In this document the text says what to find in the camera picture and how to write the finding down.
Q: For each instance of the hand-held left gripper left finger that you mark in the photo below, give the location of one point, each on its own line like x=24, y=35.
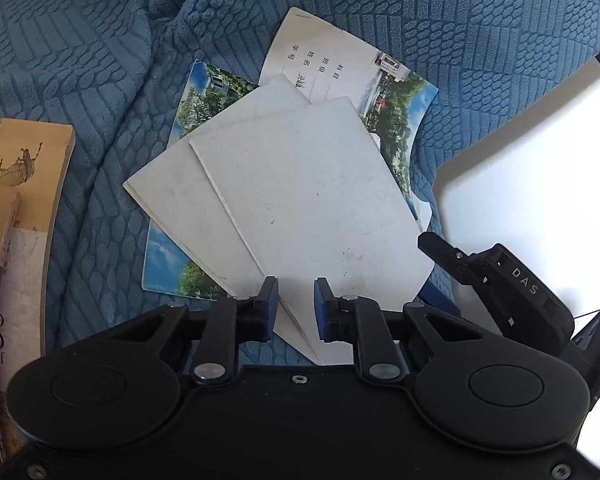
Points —
x=269, y=310

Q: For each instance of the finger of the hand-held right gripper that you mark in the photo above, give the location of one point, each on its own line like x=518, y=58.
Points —
x=442, y=300
x=445, y=255

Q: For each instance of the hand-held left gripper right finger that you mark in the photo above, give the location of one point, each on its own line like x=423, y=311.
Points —
x=325, y=310

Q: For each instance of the white back notebook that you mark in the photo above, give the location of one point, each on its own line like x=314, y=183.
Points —
x=305, y=185
x=180, y=190

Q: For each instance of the landscape cover notebook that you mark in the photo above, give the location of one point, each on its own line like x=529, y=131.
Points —
x=395, y=105
x=200, y=105

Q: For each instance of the old painting cover book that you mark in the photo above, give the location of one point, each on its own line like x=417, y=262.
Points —
x=35, y=160

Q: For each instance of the white furniture panel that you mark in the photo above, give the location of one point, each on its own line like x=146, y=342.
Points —
x=530, y=200

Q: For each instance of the blue textured sofa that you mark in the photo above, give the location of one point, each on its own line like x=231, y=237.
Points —
x=105, y=35

